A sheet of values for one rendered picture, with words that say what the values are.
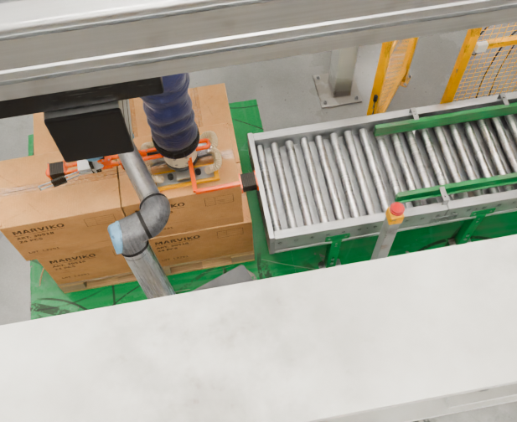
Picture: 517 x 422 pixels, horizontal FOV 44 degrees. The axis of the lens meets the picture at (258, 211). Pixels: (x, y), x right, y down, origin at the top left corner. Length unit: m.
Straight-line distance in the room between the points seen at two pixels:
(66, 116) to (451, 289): 0.54
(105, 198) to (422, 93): 2.55
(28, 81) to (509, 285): 0.58
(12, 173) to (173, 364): 3.02
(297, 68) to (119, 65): 4.09
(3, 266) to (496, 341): 3.98
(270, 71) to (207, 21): 4.08
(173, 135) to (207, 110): 1.08
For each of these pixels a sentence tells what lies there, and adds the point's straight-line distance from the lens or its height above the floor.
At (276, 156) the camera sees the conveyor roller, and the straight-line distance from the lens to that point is 3.76.
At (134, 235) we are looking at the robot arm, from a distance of 2.42.
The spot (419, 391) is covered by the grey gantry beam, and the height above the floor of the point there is 3.22.
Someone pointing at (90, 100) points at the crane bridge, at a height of 3.06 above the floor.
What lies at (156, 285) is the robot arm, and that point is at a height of 1.33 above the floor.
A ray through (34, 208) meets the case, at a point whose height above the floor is 0.94.
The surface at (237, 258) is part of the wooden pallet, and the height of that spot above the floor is 0.08.
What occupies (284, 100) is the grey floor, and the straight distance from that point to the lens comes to 4.68.
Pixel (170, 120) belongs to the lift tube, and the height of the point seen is 1.46.
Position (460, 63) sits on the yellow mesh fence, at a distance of 3.87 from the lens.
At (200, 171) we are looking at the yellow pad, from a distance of 3.21.
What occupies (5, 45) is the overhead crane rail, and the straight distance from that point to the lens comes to 0.79.
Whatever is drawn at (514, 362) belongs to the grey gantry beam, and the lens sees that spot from 0.55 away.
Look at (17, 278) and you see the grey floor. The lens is 4.31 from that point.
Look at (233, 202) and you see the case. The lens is 3.33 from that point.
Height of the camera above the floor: 3.72
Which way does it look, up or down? 62 degrees down
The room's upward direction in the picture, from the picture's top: 2 degrees counter-clockwise
